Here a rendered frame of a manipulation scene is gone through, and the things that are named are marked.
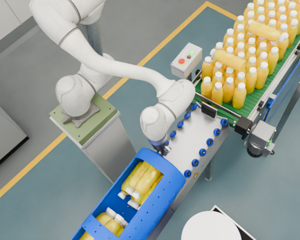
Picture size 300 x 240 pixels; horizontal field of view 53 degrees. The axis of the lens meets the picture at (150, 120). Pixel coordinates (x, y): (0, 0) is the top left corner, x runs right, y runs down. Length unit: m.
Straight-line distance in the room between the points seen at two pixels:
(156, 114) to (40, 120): 2.28
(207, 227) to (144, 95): 1.83
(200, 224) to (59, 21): 1.09
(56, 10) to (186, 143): 1.02
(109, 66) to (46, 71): 2.49
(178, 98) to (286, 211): 1.71
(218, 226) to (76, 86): 1.00
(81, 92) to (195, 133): 0.70
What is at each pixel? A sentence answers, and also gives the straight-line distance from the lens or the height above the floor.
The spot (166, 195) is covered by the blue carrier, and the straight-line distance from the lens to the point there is 1.46.
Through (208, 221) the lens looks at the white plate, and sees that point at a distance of 1.56.
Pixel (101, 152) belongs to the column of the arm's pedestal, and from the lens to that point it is 2.06.
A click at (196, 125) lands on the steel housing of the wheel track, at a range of 1.84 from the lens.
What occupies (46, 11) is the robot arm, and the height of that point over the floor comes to 1.86.
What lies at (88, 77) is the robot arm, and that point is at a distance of 1.71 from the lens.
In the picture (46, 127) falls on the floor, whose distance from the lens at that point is 3.24.
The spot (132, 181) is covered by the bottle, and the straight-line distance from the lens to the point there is 1.52.
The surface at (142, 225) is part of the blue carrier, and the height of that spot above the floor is 1.18.
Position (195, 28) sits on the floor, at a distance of 3.59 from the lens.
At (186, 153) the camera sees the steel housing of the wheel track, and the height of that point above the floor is 0.93.
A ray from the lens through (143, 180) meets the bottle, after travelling 1.46.
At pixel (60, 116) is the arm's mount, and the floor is 1.06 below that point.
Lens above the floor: 2.58
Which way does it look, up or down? 61 degrees down
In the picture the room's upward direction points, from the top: 17 degrees counter-clockwise
